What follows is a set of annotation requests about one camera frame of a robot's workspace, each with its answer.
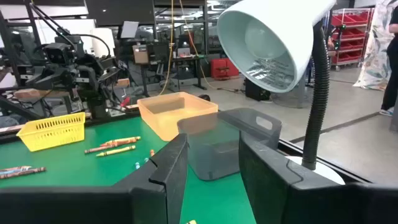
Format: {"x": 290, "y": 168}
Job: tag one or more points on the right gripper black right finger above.
{"x": 280, "y": 193}

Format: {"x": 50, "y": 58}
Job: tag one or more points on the red tool case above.
{"x": 224, "y": 68}

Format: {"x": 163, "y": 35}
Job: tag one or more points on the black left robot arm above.
{"x": 97, "y": 107}

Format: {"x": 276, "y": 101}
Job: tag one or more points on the brown cardboard box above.
{"x": 140, "y": 53}

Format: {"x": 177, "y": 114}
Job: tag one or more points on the brown crayon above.
{"x": 97, "y": 149}
{"x": 28, "y": 172}

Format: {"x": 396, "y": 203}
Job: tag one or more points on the white desk lamp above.
{"x": 273, "y": 31}

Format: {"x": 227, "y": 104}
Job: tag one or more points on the orange translucent plastic bin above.
{"x": 174, "y": 121}

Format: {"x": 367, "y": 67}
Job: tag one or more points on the orange-brown crayon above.
{"x": 118, "y": 143}

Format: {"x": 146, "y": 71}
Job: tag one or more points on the grey translucent plastic bin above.
{"x": 211, "y": 149}

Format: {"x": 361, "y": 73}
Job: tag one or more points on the blue crayon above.
{"x": 14, "y": 169}
{"x": 137, "y": 165}

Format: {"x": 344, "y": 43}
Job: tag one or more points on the pale leaf-print cloth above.
{"x": 374, "y": 46}

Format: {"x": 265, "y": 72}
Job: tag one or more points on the grey mesh waste bin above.
{"x": 292, "y": 96}

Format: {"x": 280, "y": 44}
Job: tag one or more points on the yellow plastic basket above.
{"x": 53, "y": 133}

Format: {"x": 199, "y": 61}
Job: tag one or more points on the black speaker box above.
{"x": 256, "y": 90}

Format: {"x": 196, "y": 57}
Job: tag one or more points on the red storage bin rack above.
{"x": 348, "y": 34}

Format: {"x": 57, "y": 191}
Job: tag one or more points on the green table mat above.
{"x": 77, "y": 174}

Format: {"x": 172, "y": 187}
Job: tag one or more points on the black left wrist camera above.
{"x": 59, "y": 53}

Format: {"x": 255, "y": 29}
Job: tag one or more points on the person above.
{"x": 392, "y": 62}

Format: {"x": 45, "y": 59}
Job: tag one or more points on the white sheet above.
{"x": 129, "y": 29}

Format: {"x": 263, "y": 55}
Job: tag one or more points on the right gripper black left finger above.
{"x": 161, "y": 193}

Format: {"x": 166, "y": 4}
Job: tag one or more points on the black standing desk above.
{"x": 199, "y": 73}

